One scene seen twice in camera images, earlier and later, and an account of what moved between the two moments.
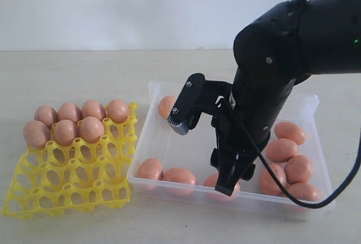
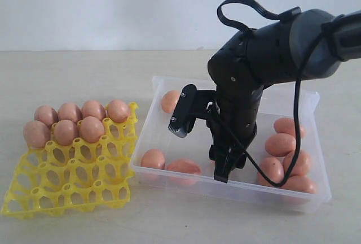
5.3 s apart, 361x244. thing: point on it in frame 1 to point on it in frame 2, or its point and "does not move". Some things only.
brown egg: (64, 132) does not move
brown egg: (46, 114) does not move
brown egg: (179, 181) to (183, 172)
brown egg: (36, 134) does not move
